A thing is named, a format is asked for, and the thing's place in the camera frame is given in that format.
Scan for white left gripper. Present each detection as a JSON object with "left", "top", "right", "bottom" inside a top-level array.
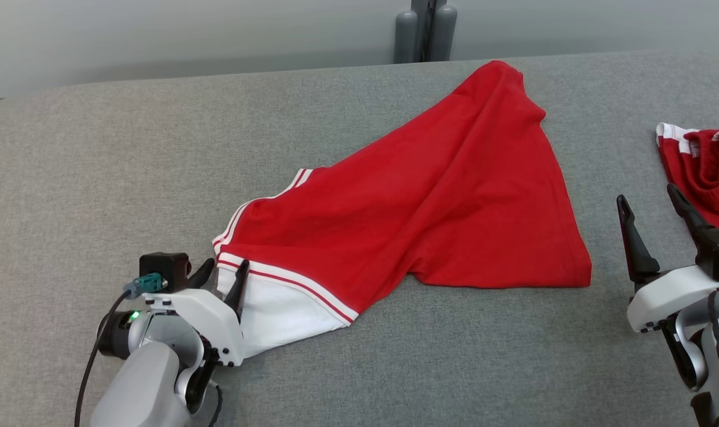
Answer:
[{"left": 146, "top": 257, "right": 251, "bottom": 367}]

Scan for red shorts with white stripe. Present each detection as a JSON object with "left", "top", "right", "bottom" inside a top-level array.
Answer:
[{"left": 656, "top": 123, "right": 719, "bottom": 229}]

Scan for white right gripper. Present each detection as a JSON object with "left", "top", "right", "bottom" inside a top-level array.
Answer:
[{"left": 616, "top": 183, "right": 719, "bottom": 333}]

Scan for red shirt with white sleeves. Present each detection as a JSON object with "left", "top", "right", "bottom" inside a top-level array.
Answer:
[{"left": 212, "top": 60, "right": 593, "bottom": 359}]

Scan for grey fabric table cover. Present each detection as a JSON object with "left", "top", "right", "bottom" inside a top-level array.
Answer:
[{"left": 0, "top": 50, "right": 719, "bottom": 427}]

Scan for black left cable teal plug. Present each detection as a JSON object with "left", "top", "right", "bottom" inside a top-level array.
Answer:
[{"left": 74, "top": 272, "right": 163, "bottom": 427}]

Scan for grey metal partition post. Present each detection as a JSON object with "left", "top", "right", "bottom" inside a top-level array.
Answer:
[{"left": 393, "top": 0, "right": 459, "bottom": 64}]

